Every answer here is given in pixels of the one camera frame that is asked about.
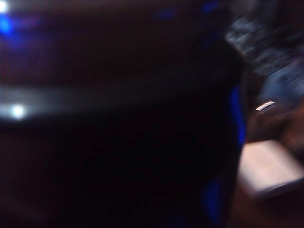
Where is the black thermos bottle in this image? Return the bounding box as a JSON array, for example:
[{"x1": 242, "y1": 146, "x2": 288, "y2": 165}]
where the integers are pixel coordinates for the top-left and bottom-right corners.
[{"x1": 0, "y1": 0, "x2": 248, "y2": 228}]

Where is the white power adapter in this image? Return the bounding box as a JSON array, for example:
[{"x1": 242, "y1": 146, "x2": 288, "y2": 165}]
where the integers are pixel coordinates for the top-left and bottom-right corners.
[{"x1": 237, "y1": 140, "x2": 304, "y2": 196}]

